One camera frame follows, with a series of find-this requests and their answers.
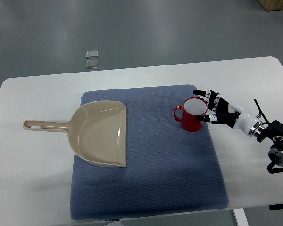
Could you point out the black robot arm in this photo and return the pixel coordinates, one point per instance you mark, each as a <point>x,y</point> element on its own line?
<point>274,132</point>

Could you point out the white table leg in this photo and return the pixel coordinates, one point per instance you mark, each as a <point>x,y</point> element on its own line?
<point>240,217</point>

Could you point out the red cup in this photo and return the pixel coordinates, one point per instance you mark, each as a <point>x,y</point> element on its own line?
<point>187,113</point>

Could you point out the blue textured mat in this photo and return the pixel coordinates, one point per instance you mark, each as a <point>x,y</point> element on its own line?
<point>168,169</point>

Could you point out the black table control panel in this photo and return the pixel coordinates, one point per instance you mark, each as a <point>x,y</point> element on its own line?
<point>276,207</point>

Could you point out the wooden box corner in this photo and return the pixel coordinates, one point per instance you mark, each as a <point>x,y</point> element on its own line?
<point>271,5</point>

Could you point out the lower metal floor plate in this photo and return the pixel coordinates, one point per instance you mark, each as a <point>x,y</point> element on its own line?
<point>94,63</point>

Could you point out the beige plastic dustpan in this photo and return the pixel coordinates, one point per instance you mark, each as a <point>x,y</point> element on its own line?
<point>97,132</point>

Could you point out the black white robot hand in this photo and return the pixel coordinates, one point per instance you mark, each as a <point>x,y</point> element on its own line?
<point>227,111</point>

